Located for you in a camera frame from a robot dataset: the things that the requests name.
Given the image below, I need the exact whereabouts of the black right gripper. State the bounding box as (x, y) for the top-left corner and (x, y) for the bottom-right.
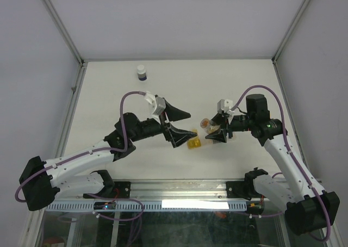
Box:
(205, 112), (254, 143)

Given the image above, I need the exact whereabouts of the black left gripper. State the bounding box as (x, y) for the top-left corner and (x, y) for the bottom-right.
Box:
(130, 101), (197, 147)

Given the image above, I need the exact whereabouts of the clear glass pill bottle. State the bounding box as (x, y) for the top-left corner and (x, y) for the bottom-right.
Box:
(204, 121), (220, 134)

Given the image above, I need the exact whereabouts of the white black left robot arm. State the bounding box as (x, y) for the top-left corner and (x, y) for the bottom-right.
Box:
(15, 92), (197, 211)

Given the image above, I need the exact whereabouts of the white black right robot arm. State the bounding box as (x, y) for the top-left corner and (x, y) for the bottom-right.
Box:
(206, 94), (340, 236)

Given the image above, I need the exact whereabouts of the white-capped dark pill bottle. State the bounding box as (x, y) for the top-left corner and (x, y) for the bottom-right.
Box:
(136, 65), (147, 81)

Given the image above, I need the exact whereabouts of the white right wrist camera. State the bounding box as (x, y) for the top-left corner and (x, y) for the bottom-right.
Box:
(217, 99), (234, 116)

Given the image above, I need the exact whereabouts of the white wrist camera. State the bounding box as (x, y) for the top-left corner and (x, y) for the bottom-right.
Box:
(217, 99), (234, 116)
(144, 91), (166, 122)

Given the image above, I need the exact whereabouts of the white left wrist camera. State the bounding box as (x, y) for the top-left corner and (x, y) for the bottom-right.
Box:
(144, 91), (166, 122)

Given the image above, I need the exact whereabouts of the aluminium mounting rail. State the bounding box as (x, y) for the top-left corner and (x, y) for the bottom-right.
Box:
(54, 178), (272, 203)

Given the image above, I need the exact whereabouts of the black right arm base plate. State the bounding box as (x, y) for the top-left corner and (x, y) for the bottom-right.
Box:
(226, 181), (253, 200)

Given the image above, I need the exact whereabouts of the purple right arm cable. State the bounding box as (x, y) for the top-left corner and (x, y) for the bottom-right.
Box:
(231, 85), (335, 242)

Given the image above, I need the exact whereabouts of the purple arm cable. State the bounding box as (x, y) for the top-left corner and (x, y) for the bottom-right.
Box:
(231, 85), (335, 242)
(15, 90), (149, 247)

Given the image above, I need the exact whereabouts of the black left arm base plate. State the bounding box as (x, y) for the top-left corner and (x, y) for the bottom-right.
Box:
(83, 181), (132, 200)

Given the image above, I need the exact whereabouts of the white slotted cable duct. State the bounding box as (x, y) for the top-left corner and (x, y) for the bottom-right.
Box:
(46, 200), (247, 213)

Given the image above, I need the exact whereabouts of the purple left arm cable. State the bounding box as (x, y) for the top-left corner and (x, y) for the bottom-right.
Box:
(15, 90), (149, 247)

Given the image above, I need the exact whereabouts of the aluminium cage frame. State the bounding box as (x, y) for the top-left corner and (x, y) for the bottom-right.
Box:
(16, 0), (348, 247)

